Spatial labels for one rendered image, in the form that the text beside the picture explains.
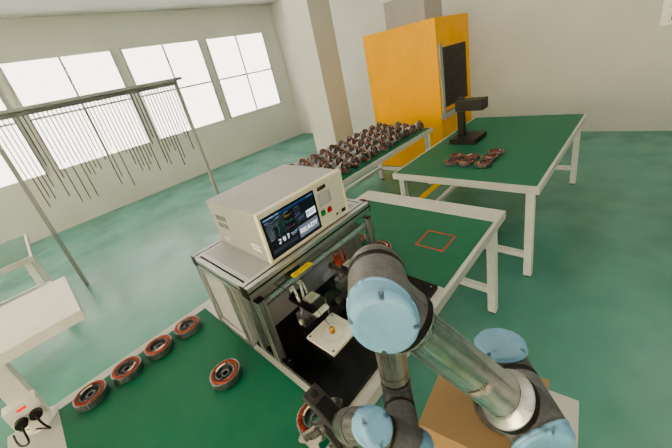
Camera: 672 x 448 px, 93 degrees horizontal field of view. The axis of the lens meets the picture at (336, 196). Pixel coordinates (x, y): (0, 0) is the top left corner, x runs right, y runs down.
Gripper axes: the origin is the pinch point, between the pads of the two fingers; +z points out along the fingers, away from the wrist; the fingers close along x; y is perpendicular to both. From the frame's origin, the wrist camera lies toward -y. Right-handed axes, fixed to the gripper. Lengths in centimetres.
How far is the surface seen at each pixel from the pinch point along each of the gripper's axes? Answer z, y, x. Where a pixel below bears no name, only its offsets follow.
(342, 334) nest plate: 13.6, -7.9, 29.0
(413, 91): 108, -143, 376
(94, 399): 58, -51, -44
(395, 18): 64, -232, 401
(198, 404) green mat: 35.0, -24.4, -19.4
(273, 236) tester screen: -4, -51, 24
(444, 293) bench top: 1, 9, 71
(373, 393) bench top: 0.3, 9.6, 18.5
